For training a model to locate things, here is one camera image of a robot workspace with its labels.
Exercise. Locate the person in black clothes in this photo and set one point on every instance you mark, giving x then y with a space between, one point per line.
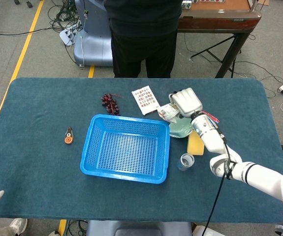
143 37

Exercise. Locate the blue plastic mesh basket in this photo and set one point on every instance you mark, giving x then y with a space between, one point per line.
141 175

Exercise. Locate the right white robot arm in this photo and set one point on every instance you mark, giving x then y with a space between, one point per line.
212 140

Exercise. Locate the brown mahjong table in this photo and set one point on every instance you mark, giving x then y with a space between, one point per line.
217 23

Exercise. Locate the clear plastic cup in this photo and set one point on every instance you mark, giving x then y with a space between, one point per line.
186 162

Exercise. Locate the blue snack bag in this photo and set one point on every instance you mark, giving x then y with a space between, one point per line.
212 118

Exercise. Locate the dark red grape bunch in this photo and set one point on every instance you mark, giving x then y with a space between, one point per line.
111 104

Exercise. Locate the orange black correction tape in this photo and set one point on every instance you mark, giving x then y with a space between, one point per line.
68 138

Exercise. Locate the yellow sponge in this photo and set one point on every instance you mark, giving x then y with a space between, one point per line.
194 147

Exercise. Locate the white power strip with plugs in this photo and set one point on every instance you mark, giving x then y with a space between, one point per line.
67 34

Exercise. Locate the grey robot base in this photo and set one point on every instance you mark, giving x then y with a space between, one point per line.
136 227

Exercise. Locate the white snack packet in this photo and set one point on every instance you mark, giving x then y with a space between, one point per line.
167 113

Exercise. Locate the pale green refill pouch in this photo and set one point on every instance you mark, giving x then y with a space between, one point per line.
180 129

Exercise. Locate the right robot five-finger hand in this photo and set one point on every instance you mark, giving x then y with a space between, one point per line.
188 102

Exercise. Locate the blue-grey machine base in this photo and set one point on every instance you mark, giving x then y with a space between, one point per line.
94 44

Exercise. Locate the teal table cloth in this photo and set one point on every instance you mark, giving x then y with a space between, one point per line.
45 110

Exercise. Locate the white red-patterned tissue pack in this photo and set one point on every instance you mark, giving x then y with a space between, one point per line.
146 100

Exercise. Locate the mahjong tile stack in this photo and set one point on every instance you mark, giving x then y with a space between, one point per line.
186 4

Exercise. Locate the grey white sneaker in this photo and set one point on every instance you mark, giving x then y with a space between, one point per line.
18 225

